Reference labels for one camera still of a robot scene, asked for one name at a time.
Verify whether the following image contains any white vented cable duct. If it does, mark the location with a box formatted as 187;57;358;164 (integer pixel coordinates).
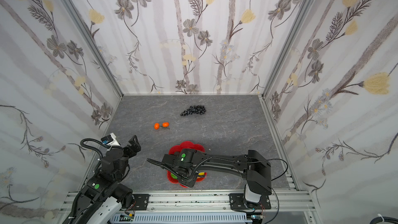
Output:
106;212;252;224

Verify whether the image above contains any black grape bunch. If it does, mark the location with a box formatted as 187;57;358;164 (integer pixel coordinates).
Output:
180;105;207;117

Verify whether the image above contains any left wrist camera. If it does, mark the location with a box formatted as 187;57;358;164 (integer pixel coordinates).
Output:
101;133;121;148

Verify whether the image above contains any red flower-shaped bowl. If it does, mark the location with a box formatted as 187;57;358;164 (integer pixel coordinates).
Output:
167;141;206;184

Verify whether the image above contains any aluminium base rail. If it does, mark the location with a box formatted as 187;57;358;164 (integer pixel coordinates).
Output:
57;189;321;224

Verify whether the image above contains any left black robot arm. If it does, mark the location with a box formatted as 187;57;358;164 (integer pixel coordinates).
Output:
63;133;141;224

